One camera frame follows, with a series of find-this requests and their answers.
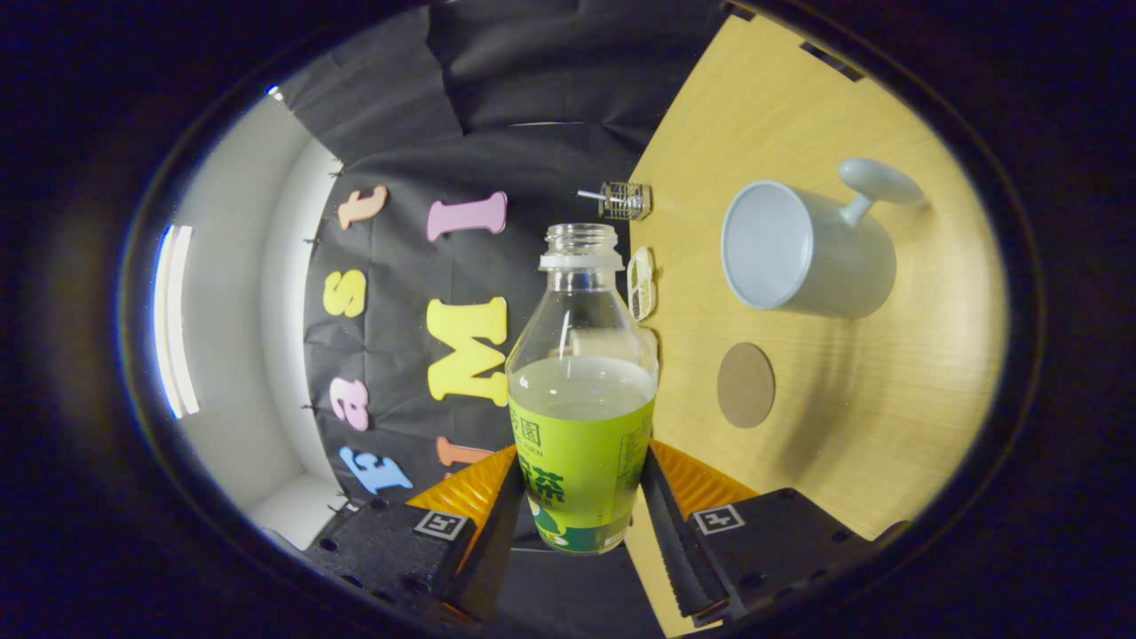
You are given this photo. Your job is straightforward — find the long ceiling light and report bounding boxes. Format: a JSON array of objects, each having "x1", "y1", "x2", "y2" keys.
[{"x1": 153, "y1": 224, "x2": 201, "y2": 420}]

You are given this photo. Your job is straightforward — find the round brown coaster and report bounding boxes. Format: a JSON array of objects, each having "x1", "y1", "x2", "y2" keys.
[{"x1": 716, "y1": 343, "x2": 777, "y2": 430}]

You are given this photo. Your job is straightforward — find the clear juice bottle green label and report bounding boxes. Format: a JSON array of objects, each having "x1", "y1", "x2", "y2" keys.
[{"x1": 506, "y1": 223, "x2": 659, "y2": 555}]

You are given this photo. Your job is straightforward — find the wooden table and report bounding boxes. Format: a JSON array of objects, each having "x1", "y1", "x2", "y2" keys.
[{"x1": 621, "y1": 13, "x2": 1008, "y2": 638}]

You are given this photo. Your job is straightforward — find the pale grey cup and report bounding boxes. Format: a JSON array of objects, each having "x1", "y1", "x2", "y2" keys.
[{"x1": 721, "y1": 158, "x2": 927, "y2": 320}]

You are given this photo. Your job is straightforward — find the white divided tray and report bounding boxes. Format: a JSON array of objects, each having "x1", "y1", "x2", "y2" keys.
[{"x1": 627, "y1": 246, "x2": 658, "y2": 322}]

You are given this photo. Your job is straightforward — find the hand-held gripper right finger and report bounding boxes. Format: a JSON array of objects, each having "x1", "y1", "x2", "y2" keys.
[{"x1": 641, "y1": 439, "x2": 908, "y2": 627}]

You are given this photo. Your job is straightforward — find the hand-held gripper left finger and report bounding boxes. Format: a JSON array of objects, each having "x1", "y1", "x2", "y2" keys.
[{"x1": 306, "y1": 444, "x2": 526, "y2": 624}]

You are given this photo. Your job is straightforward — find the wire mesh holder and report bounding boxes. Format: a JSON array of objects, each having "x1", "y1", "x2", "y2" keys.
[{"x1": 602, "y1": 181, "x2": 652, "y2": 221}]

